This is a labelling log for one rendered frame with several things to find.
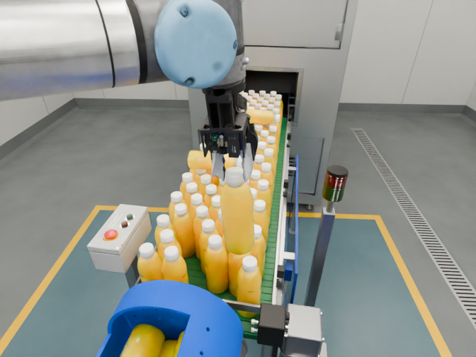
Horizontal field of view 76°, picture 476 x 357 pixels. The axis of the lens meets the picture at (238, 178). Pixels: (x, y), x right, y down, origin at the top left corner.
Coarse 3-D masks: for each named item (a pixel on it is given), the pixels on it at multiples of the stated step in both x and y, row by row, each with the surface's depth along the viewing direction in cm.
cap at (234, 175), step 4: (232, 168) 63; (236, 168) 63; (240, 168) 63; (228, 172) 62; (232, 172) 62; (236, 172) 61; (240, 172) 61; (228, 176) 61; (232, 176) 60; (236, 176) 60; (240, 176) 61; (228, 180) 61; (232, 180) 61; (236, 180) 61; (240, 180) 61
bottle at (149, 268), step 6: (156, 252) 88; (144, 258) 85; (150, 258) 86; (156, 258) 87; (138, 264) 87; (144, 264) 85; (150, 264) 86; (156, 264) 87; (138, 270) 87; (144, 270) 86; (150, 270) 86; (156, 270) 87; (144, 276) 87; (150, 276) 87; (156, 276) 88; (162, 276) 90
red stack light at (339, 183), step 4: (328, 176) 91; (332, 176) 90; (324, 180) 94; (328, 180) 92; (332, 180) 91; (336, 180) 90; (340, 180) 90; (344, 180) 90; (328, 184) 92; (332, 184) 91; (336, 184) 91; (340, 184) 91; (344, 184) 91; (336, 188) 91; (340, 188) 92
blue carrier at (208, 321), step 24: (144, 288) 61; (168, 288) 59; (192, 288) 60; (120, 312) 60; (144, 312) 68; (168, 312) 66; (192, 312) 56; (216, 312) 59; (120, 336) 69; (168, 336) 72; (192, 336) 53; (216, 336) 56; (240, 336) 63
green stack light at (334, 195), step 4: (324, 184) 94; (324, 188) 94; (328, 188) 93; (332, 188) 92; (344, 188) 93; (324, 192) 95; (328, 192) 93; (332, 192) 93; (336, 192) 92; (340, 192) 92; (324, 196) 95; (328, 196) 94; (332, 196) 93; (336, 196) 93; (340, 196) 93; (328, 200) 95; (332, 200) 94; (336, 200) 94; (340, 200) 95
